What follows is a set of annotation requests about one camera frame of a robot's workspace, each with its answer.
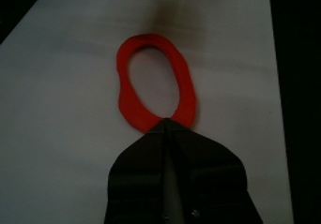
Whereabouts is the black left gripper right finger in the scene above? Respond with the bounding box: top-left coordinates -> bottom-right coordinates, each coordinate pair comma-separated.
164,118 -> 265,224

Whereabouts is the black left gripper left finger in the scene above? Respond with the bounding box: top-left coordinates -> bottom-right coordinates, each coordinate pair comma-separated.
105,118 -> 169,224

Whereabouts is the red dough ring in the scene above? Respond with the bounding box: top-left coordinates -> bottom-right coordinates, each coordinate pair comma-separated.
116,33 -> 198,134

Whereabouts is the white cutting board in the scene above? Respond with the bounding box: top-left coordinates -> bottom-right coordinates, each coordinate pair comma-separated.
0,0 -> 295,224

